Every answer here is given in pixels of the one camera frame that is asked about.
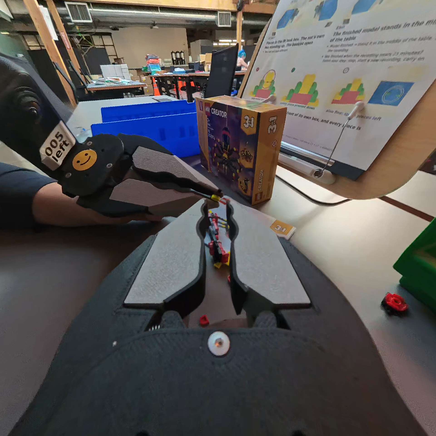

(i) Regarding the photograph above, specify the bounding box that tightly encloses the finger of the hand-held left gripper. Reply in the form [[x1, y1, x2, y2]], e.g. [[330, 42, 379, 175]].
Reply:
[[131, 145, 223, 199], [109, 179, 205, 218]]

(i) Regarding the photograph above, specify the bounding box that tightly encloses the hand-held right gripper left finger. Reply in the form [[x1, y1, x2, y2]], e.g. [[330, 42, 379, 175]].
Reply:
[[124, 201, 208, 318]]

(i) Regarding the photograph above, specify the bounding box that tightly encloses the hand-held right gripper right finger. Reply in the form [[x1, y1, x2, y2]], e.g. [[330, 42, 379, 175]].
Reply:
[[225, 200, 312, 322]]

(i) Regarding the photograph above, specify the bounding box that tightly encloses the black red lego leg piece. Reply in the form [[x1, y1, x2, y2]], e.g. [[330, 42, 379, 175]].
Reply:
[[193, 191, 227, 206]]

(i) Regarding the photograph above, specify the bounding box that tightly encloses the red yellow black lego model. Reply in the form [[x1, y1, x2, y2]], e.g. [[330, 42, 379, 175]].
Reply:
[[205, 211, 233, 270]]

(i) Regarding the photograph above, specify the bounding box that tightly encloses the person's left forearm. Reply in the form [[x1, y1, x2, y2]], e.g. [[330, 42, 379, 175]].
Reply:
[[0, 162, 164, 229]]

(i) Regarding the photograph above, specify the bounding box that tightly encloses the purple lego set box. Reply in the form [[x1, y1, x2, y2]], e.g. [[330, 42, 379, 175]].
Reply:
[[196, 96, 288, 207]]

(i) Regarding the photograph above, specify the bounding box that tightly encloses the single red lego brick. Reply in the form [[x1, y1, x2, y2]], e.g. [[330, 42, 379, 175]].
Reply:
[[382, 292, 409, 317]]

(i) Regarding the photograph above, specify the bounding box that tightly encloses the blue plastic bin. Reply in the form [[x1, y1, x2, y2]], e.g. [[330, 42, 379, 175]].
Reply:
[[91, 99, 201, 159]]

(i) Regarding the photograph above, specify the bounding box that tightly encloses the green plastic bin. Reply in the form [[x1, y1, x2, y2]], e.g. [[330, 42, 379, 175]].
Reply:
[[394, 218, 436, 314]]

